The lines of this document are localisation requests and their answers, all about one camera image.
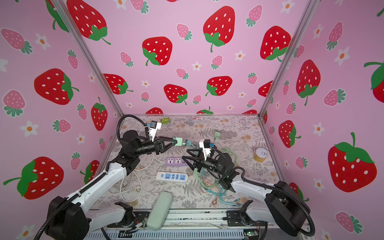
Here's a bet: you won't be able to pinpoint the white blue power strip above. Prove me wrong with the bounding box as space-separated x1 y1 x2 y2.
156 171 189 184

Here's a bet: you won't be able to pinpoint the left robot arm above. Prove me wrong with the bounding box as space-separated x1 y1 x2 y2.
35 115 178 240

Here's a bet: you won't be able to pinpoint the green snack packet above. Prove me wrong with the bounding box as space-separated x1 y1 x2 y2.
161 118 171 124

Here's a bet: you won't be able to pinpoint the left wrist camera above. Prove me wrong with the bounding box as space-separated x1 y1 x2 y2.
146 121 162 142

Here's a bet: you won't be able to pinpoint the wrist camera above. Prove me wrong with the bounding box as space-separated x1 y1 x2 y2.
199 139 215 161
146 121 162 142

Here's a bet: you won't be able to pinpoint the white power cord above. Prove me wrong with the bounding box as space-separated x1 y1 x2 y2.
109 152 166 202

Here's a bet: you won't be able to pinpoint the small clear packet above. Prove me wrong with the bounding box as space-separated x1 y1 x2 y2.
189 117 204 122

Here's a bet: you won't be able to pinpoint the yellow tape roll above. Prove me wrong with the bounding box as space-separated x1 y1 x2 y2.
254 148 269 163

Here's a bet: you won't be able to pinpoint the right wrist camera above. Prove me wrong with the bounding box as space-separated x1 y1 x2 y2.
199 139 215 161

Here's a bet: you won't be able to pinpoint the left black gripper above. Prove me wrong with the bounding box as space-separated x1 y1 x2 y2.
133 137 176 159

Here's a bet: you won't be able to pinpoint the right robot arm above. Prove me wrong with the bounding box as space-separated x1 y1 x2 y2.
182 147 316 237

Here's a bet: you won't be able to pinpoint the tangled teal cables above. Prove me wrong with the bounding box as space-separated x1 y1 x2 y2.
193 143 244 208

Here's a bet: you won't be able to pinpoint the pale green oblong case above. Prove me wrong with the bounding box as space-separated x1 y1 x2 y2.
146 192 173 231

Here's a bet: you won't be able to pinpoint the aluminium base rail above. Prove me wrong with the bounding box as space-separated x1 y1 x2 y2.
65 208 313 240

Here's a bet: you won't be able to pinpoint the purple power strip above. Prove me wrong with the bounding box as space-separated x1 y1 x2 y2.
165 157 188 167

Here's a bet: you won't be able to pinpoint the teal charger plug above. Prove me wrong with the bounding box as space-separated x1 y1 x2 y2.
185 140 196 148

